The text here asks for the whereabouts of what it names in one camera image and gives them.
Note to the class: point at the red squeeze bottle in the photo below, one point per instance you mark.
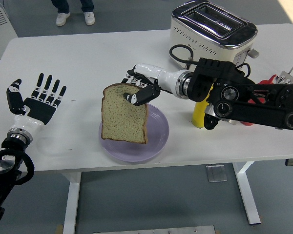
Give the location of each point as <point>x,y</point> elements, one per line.
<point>266,81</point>

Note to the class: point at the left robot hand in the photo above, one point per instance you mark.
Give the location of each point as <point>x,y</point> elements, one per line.
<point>39,109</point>

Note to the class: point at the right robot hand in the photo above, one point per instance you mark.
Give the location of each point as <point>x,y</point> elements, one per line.
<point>158,75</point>

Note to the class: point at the long metal floor plate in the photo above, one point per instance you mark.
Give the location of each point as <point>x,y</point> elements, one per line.
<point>153,229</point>

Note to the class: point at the white table leg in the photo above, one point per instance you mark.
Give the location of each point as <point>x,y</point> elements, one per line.
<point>247,195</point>
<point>72,202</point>

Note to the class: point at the person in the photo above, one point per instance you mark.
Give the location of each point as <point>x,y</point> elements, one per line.
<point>62,18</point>

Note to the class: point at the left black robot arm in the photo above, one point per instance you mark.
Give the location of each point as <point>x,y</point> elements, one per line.
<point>13,144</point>

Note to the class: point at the slice of bread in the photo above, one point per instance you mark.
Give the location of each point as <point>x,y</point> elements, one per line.
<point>122,119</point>

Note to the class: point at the small metal floor plate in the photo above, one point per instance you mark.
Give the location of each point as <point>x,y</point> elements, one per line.
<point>216,173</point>

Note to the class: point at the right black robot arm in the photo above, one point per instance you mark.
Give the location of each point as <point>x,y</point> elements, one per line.
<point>246,109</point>

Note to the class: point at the cream and chrome toaster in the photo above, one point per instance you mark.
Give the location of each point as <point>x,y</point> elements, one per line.
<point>193,31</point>

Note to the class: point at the purple round plate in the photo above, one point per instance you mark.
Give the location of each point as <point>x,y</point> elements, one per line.
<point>158,126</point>

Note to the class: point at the yellow squeeze bottle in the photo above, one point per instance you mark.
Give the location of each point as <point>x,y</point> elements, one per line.
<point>199,114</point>

